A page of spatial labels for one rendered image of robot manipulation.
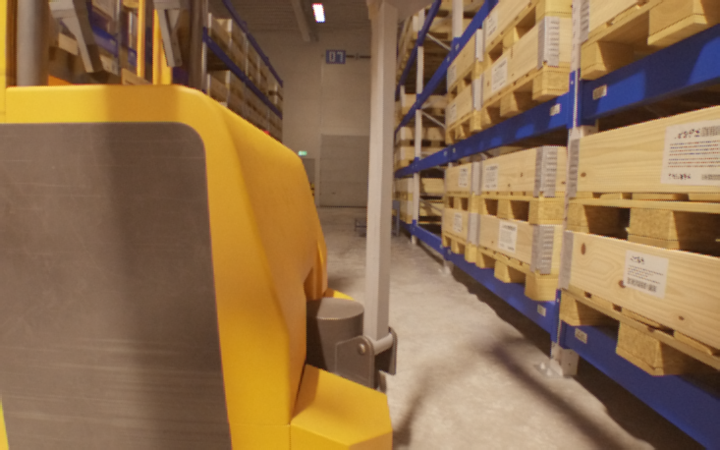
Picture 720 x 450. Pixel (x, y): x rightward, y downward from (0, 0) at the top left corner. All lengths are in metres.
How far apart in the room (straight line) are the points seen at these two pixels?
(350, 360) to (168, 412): 0.40
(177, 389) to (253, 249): 0.26
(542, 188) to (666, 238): 0.68
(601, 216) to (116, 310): 1.42
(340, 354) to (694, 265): 0.86
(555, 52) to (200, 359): 1.71
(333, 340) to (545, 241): 1.12
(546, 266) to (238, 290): 1.43
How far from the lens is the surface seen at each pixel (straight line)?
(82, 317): 0.68
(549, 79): 1.80
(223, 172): 0.54
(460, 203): 2.84
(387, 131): 0.81
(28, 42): 0.82
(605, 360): 1.51
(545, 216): 1.72
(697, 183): 1.11
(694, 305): 1.12
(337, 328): 0.89
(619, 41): 1.57
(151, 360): 0.65
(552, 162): 1.73
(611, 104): 1.50
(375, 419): 0.73
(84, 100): 0.65
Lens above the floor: 0.74
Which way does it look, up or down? 5 degrees down
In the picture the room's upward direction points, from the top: 1 degrees clockwise
